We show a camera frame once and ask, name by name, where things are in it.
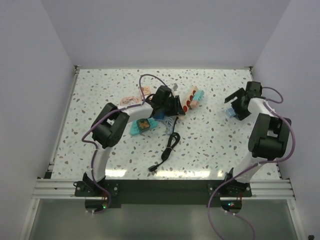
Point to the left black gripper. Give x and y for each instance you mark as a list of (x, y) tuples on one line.
[(177, 110)]

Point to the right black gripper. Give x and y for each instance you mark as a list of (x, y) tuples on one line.
[(240, 114)]

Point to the blue charger plug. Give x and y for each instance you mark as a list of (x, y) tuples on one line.
[(230, 112)]

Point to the beige power strip red sockets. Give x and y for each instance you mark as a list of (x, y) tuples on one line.
[(187, 98)]

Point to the light teal charger plug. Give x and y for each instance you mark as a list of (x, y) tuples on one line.
[(198, 95)]

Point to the pink charger plug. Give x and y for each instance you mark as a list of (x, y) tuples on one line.
[(194, 104)]

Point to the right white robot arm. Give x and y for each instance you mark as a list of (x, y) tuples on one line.
[(269, 137)]

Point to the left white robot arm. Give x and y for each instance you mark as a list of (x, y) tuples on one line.
[(108, 128)]

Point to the blue cube socket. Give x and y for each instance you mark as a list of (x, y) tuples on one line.
[(159, 117)]

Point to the pink cube socket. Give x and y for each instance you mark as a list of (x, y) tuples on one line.
[(145, 90)]

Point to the teal triangular power strip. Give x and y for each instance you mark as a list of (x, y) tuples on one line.
[(142, 125)]

